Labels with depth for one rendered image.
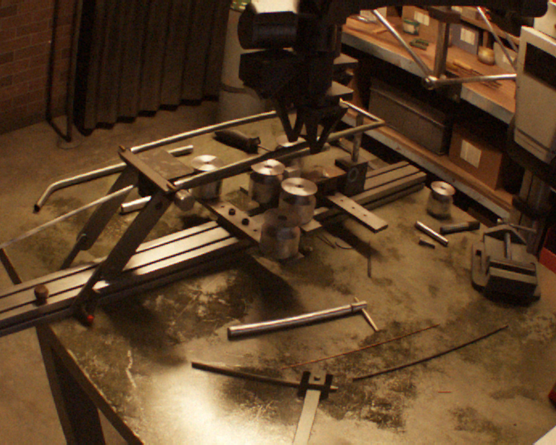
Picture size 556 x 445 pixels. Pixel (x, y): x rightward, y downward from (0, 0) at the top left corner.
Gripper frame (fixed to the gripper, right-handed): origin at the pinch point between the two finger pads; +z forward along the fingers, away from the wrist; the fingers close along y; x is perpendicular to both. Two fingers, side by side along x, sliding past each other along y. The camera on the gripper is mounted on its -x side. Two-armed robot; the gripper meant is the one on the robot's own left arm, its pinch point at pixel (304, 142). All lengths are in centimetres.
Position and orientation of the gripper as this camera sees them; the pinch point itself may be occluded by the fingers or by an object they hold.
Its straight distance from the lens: 93.0
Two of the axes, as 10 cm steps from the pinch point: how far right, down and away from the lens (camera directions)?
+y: 6.5, 4.3, -6.2
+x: 7.5, -2.8, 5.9
